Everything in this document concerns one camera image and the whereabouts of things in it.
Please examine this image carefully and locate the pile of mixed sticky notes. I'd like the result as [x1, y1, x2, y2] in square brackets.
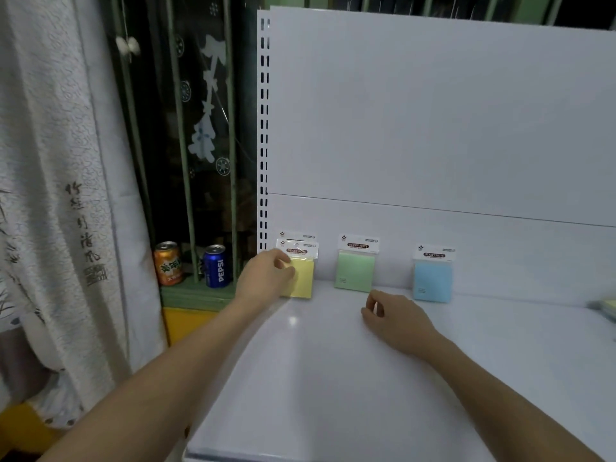
[586, 295, 616, 325]

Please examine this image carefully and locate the orange drink can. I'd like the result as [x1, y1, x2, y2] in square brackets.
[153, 241, 186, 287]

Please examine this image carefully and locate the white metal shelf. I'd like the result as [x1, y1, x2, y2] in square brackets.
[185, 5, 616, 462]

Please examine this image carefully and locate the white flower window decal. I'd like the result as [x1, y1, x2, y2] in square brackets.
[187, 34, 230, 164]

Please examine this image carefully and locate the white patterned curtain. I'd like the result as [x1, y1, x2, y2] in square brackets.
[0, 0, 167, 429]

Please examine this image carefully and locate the person's left hand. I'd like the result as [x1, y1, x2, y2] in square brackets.
[234, 248, 297, 309]

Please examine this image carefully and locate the blue drink can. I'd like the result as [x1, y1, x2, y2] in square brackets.
[201, 244, 234, 289]

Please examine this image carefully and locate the small white hanging ornament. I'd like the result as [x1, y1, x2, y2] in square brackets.
[115, 35, 141, 57]

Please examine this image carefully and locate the person's left forearm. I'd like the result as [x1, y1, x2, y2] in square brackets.
[40, 295, 285, 462]

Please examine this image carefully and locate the person's right forearm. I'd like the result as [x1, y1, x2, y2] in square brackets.
[418, 329, 607, 462]

